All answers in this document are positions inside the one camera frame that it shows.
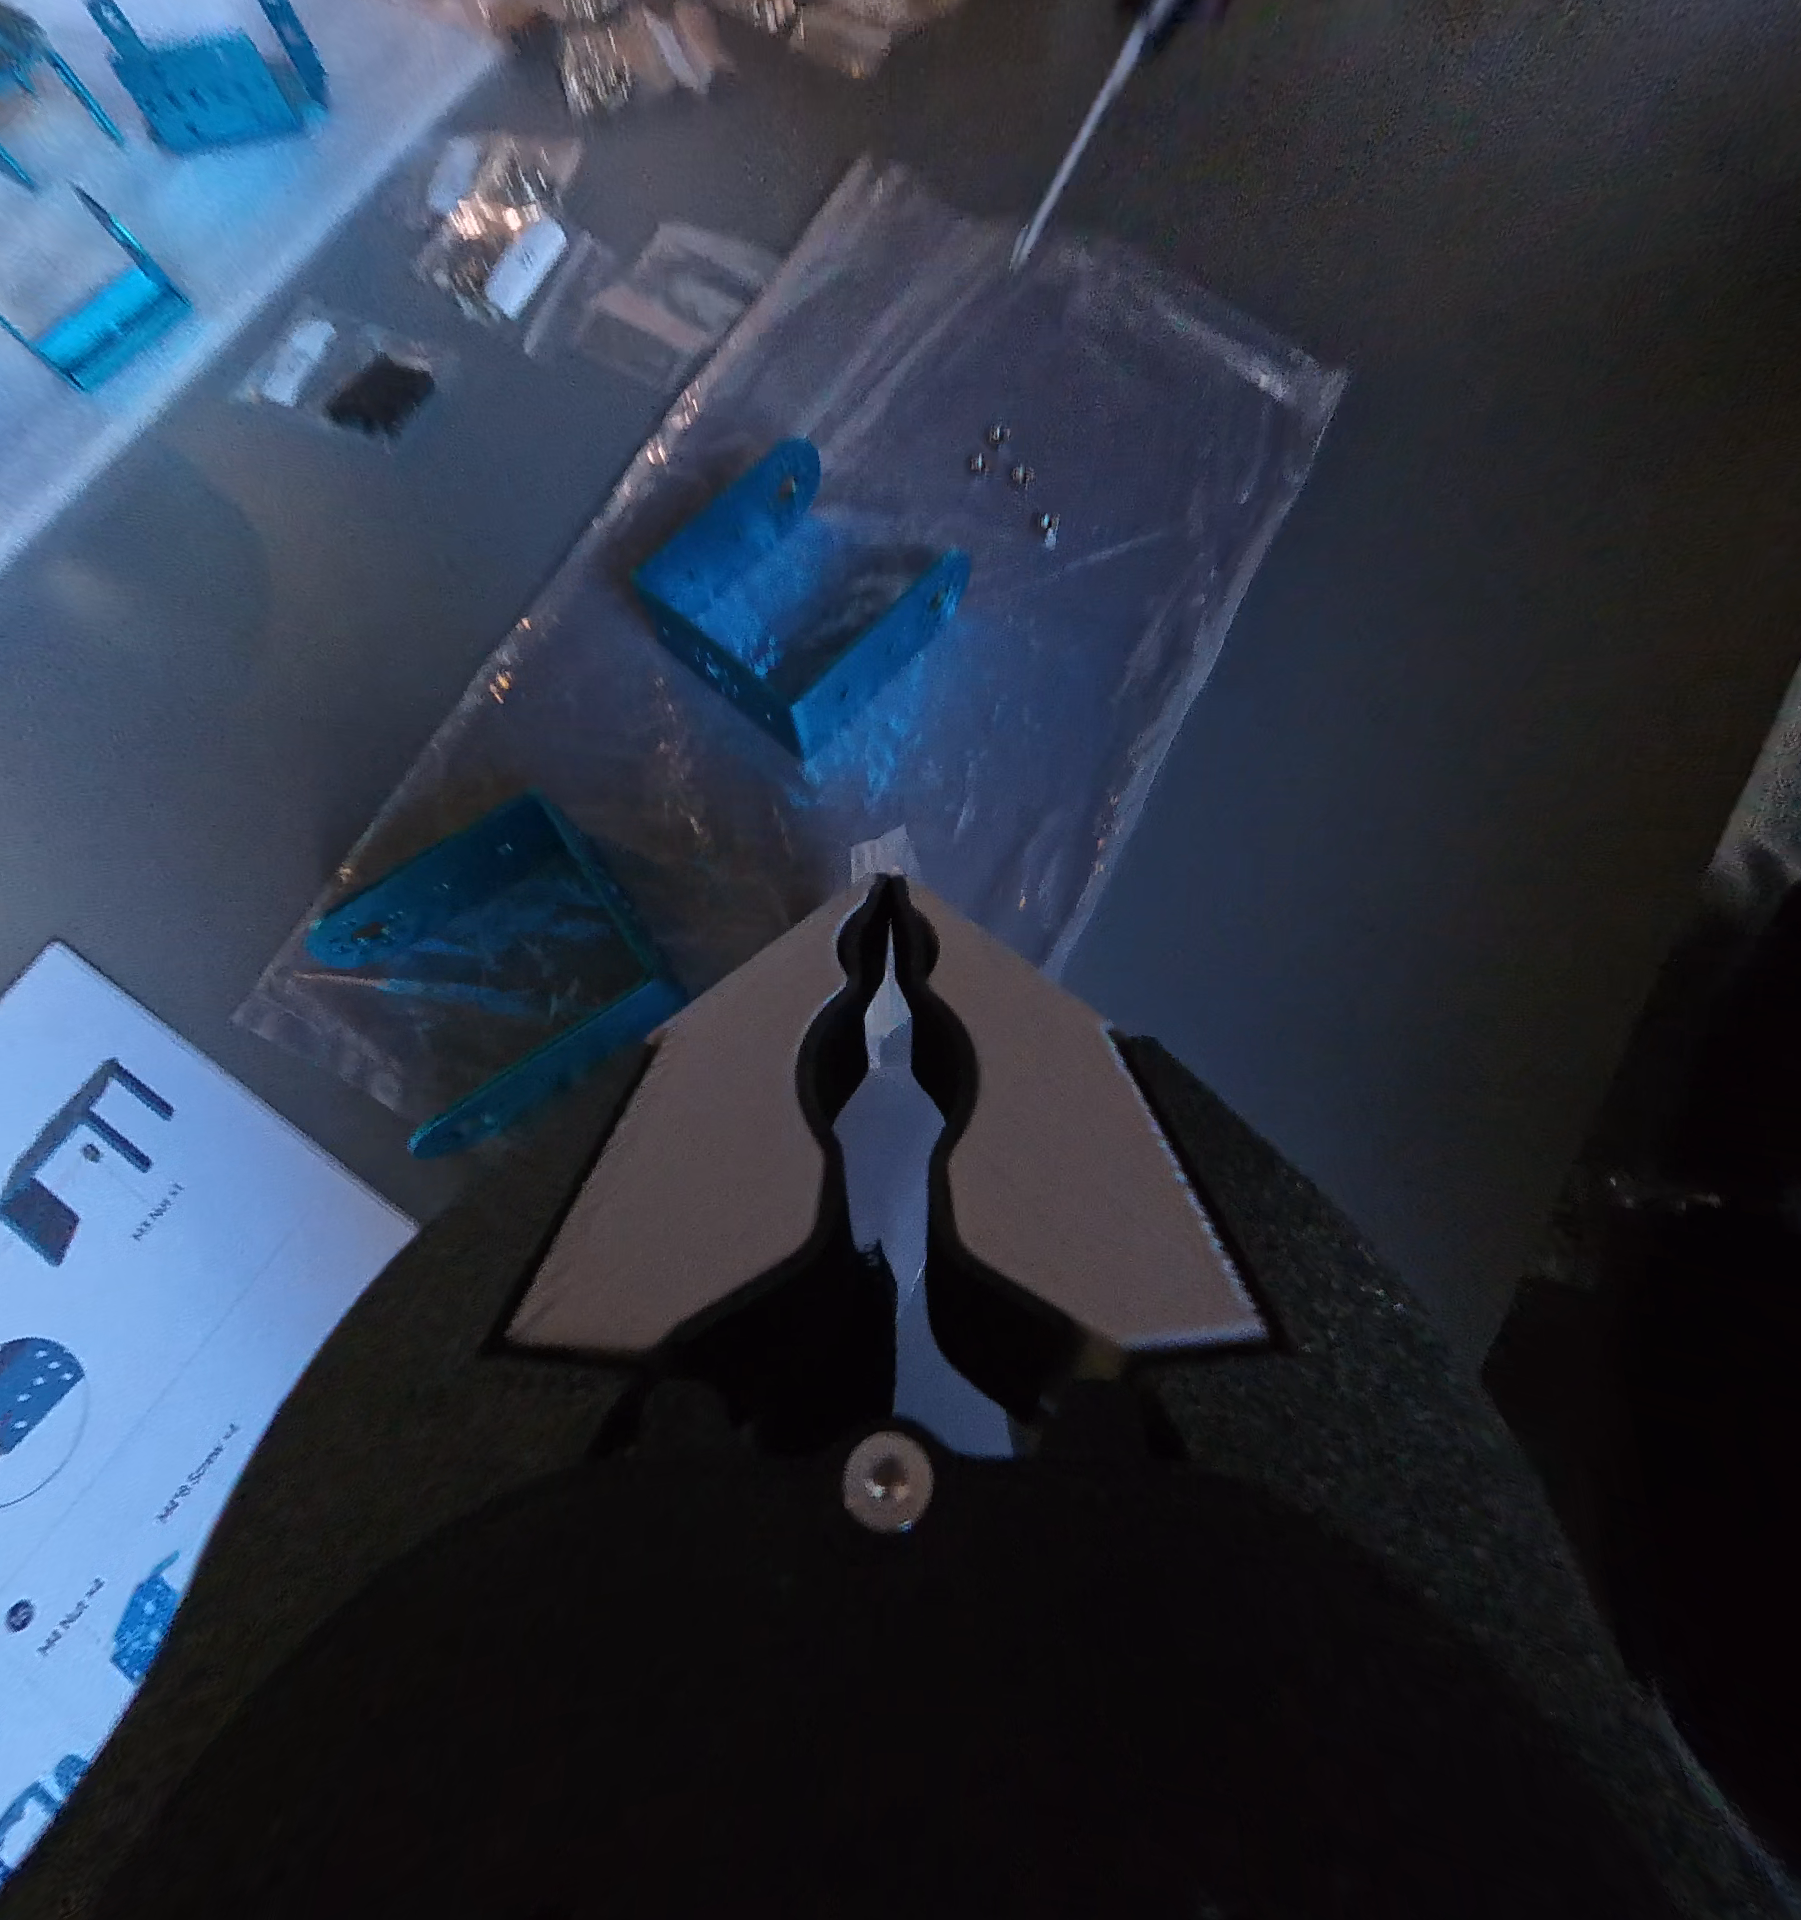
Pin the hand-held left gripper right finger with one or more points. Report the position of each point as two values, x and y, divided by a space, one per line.
1079 1186

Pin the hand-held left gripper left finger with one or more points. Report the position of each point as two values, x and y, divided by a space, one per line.
689 1186

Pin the white instruction manual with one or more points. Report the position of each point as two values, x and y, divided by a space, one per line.
238 1276

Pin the white foam sheet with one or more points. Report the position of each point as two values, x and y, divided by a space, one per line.
238 226

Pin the small bag of black screws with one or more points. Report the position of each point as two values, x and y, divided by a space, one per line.
383 394

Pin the grey desk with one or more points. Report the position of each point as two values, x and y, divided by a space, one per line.
1441 600

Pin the pile of small hardware bags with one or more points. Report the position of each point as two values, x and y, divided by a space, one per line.
517 272

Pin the blue holed U bracket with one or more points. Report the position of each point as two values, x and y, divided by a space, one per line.
209 91

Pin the large clear plastic bag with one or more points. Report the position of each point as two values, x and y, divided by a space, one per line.
1140 450

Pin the small blue U bracket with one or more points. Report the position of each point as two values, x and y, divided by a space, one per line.
105 321

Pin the blue metal U bracket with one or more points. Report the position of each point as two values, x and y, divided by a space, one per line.
752 600
435 901

